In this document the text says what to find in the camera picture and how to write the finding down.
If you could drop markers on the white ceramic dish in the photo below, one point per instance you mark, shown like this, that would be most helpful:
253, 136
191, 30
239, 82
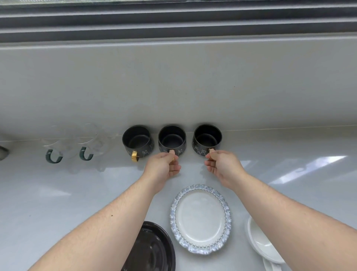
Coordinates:
268, 265

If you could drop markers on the person's right hand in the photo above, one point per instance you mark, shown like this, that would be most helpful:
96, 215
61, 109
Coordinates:
226, 167

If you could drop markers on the black glossy plate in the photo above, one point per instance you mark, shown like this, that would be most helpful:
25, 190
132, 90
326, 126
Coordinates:
150, 248

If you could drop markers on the white ceramic bowl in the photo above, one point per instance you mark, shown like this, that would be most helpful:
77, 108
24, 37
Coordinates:
260, 237

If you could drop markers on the person's left hand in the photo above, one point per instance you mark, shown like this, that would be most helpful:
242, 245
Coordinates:
157, 170

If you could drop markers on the person's right forearm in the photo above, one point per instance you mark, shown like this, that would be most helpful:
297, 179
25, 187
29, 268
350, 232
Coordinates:
292, 223

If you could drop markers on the grey window blind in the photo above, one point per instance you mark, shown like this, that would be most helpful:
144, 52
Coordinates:
178, 21

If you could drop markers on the person's right thumb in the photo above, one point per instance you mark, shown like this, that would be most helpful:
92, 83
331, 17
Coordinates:
216, 154

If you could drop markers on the person's left forearm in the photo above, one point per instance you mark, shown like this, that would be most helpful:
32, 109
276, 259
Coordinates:
103, 223

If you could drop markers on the white plate with blue rim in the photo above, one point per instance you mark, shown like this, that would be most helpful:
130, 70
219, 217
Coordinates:
199, 219

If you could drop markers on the person's left thumb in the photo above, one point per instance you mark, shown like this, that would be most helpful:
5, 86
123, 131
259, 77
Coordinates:
168, 156

